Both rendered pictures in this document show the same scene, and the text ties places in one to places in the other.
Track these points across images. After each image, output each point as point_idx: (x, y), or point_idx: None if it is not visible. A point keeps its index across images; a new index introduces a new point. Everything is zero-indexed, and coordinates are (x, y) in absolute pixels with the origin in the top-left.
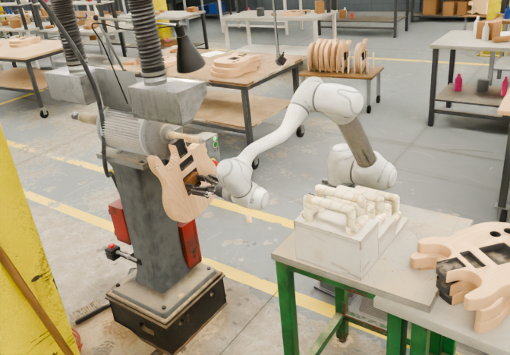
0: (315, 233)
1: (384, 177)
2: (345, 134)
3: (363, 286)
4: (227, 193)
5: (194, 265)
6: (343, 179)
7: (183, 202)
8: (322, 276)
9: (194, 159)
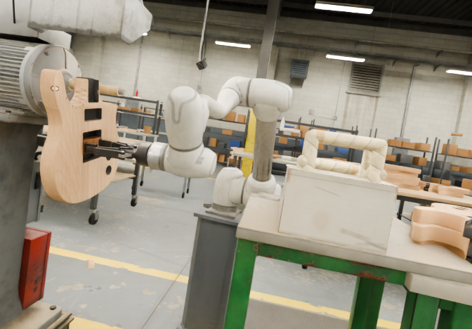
0: (323, 183)
1: (277, 193)
2: (263, 136)
3: (392, 260)
4: (158, 152)
5: (31, 304)
6: (233, 197)
7: (74, 169)
8: (324, 254)
9: (102, 117)
